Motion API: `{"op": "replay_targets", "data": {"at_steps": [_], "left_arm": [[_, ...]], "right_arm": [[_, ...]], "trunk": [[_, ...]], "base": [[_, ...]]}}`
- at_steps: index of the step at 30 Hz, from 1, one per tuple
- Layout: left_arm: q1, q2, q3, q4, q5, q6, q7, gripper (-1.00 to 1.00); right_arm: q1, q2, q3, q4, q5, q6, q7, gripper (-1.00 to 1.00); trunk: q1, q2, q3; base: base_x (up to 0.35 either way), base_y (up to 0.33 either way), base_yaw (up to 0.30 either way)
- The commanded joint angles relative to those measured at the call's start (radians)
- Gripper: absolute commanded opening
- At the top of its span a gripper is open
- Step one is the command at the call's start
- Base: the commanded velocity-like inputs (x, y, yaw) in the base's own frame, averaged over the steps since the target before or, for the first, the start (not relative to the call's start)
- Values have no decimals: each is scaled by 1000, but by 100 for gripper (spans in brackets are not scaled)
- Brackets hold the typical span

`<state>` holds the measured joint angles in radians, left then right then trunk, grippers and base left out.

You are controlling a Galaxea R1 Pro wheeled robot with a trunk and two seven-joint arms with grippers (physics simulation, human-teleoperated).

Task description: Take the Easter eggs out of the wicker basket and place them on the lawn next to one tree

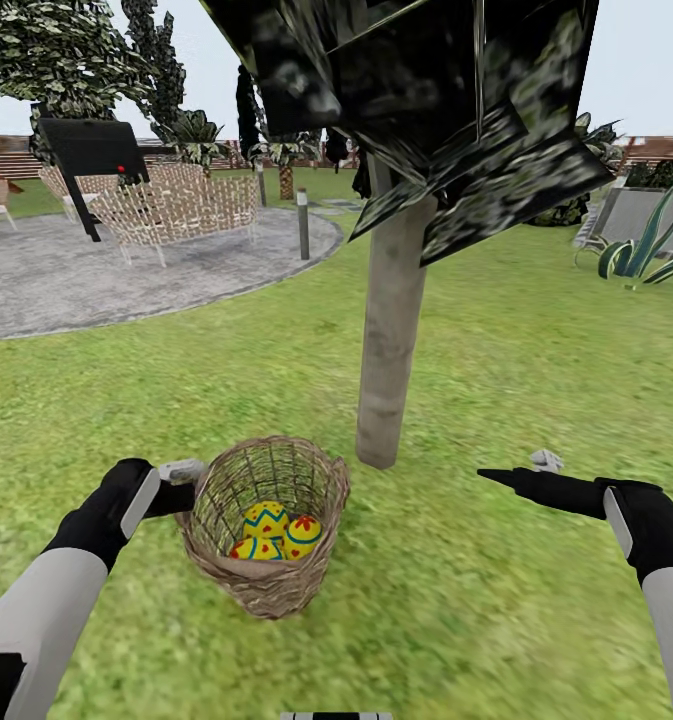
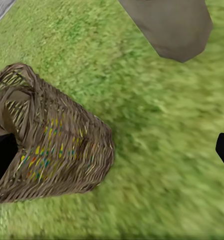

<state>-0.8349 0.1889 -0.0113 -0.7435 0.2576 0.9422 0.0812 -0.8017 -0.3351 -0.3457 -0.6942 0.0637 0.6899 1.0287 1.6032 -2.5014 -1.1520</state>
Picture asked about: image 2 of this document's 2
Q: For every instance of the wicker basket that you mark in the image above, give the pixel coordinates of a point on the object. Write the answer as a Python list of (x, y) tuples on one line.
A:
[(40, 115)]

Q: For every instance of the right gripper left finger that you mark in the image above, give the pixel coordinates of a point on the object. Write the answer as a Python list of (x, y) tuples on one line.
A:
[(8, 150)]

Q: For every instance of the tree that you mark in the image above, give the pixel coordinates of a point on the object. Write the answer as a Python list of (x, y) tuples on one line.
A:
[(177, 29)]

